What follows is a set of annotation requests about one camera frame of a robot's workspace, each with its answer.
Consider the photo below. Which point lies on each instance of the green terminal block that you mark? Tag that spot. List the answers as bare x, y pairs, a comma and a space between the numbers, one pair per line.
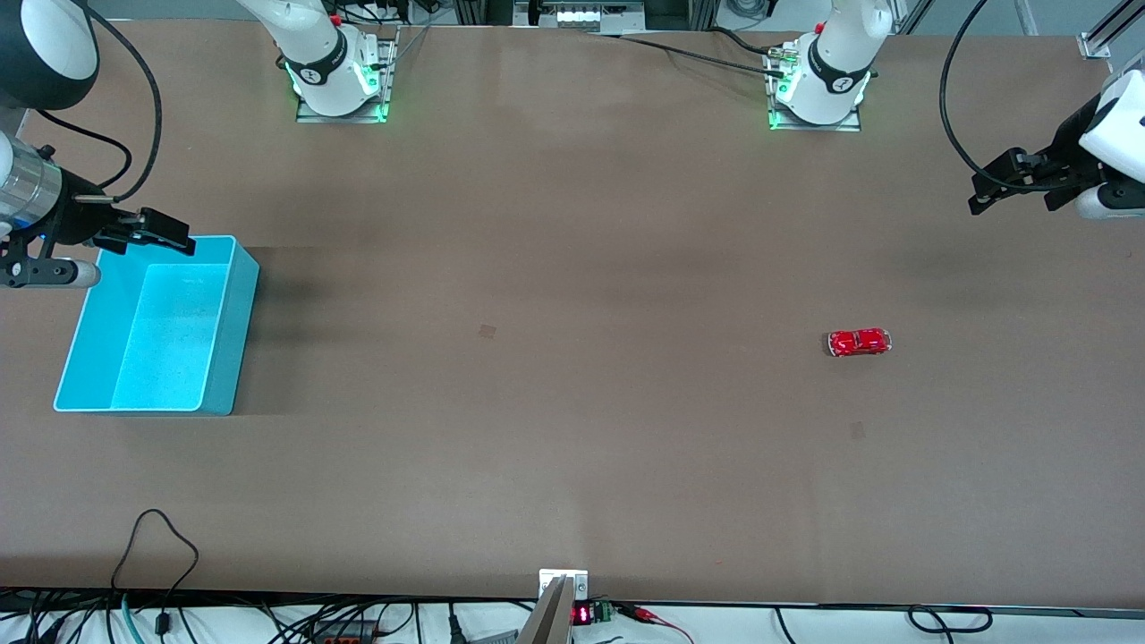
602, 612

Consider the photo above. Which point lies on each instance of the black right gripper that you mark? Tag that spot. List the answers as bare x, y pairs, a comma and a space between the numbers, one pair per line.
73, 223

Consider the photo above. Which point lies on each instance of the aluminium corner profile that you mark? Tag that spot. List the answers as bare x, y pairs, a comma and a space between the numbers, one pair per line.
1096, 43

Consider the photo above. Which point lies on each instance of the silver lit rack device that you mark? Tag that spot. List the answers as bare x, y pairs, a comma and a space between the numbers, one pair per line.
581, 13

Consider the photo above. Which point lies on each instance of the blue plastic box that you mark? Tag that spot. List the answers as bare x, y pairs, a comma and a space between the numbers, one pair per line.
161, 331

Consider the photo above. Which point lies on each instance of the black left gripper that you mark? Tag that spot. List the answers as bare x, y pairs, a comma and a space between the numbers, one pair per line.
1066, 146

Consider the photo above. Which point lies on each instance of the black power strip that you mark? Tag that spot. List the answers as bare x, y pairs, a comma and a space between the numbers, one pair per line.
344, 633

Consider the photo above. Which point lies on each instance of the red clip lead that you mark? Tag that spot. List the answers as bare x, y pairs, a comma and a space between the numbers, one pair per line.
644, 614

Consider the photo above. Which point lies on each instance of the red beetle toy car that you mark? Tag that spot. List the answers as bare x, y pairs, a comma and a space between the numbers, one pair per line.
859, 342

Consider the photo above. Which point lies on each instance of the red LED display module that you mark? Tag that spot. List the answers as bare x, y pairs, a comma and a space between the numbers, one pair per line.
581, 614

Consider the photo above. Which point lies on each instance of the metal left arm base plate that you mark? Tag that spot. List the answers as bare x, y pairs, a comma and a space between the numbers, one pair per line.
818, 128

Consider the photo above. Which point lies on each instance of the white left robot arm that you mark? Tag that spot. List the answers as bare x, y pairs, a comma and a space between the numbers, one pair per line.
832, 72

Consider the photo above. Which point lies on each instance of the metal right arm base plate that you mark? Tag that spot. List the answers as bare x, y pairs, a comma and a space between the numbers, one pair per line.
340, 119

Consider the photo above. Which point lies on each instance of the grey metal camera post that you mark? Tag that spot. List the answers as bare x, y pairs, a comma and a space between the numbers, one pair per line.
547, 622

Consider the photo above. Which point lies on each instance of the white metal edge bracket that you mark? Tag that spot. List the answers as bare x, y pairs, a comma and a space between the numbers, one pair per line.
577, 583

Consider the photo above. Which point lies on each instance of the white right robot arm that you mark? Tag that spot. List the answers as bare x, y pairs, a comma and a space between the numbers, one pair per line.
313, 54

